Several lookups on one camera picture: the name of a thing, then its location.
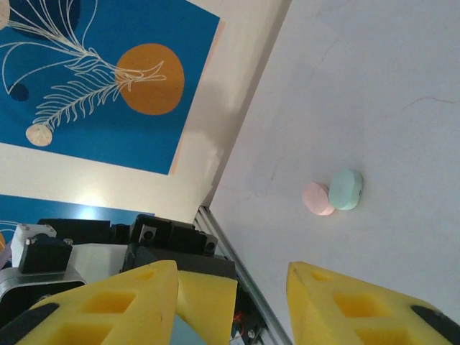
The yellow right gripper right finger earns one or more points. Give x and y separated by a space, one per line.
341 323

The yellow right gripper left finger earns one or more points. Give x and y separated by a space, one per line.
108 316

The aluminium arm base rail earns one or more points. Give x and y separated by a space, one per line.
253 305

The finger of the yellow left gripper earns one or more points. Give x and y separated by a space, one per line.
208 305

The blue floral wall poster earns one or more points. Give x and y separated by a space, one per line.
90 136

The pink earbud charging case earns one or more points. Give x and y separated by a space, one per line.
316 199

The light blue earbud charging case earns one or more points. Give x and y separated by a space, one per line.
343 190

